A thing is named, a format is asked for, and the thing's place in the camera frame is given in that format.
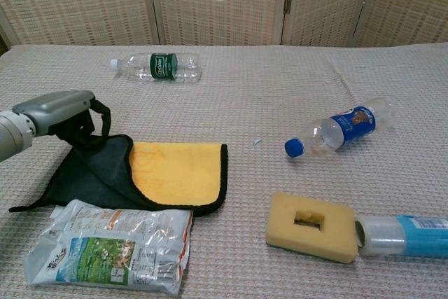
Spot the pale woven tablecloth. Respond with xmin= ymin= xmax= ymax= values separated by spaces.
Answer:
xmin=0 ymin=43 xmax=448 ymax=299

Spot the yellow black-edged cloth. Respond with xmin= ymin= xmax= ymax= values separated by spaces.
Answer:
xmin=8 ymin=133 xmax=229 ymax=218

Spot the woven bamboo folding screen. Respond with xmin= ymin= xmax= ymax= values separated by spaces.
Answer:
xmin=0 ymin=0 xmax=448 ymax=48

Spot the blue clear tube container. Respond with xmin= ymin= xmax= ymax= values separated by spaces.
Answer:
xmin=355 ymin=214 xmax=448 ymax=258

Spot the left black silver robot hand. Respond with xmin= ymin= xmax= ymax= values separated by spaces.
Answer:
xmin=12 ymin=90 xmax=112 ymax=148

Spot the clear bottle blue label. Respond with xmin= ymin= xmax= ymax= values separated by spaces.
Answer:
xmin=283 ymin=97 xmax=398 ymax=158

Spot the silver snack bag green print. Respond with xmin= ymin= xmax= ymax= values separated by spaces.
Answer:
xmin=23 ymin=199 xmax=195 ymax=296

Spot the yellow sponge with rectangular hole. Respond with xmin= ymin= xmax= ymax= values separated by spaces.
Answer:
xmin=265 ymin=192 xmax=358 ymax=265

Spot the clear bottle green label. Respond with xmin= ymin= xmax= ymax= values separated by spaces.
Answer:
xmin=110 ymin=52 xmax=203 ymax=83

